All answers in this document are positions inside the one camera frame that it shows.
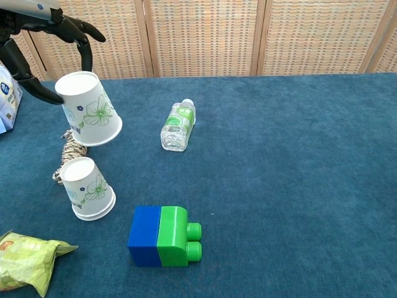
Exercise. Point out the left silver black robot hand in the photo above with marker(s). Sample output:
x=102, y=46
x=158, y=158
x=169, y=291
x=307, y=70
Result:
x=31, y=12

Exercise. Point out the white paper package bag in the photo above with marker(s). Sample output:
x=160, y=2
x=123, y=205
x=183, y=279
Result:
x=7, y=105

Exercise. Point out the woven bamboo folding screen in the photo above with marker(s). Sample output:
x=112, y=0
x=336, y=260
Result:
x=201, y=37

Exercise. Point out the clear plastic water bottle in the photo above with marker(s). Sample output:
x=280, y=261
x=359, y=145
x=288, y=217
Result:
x=176, y=127

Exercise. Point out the yellow-green snack bag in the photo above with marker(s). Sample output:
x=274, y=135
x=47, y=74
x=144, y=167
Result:
x=24, y=260

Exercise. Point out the blue toy building block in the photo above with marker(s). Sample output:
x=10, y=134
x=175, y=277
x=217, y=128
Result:
x=144, y=236

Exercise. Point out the green toy building block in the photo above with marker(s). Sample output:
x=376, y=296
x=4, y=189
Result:
x=172, y=236

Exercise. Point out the teal carpet table cover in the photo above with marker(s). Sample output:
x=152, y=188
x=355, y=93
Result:
x=279, y=186

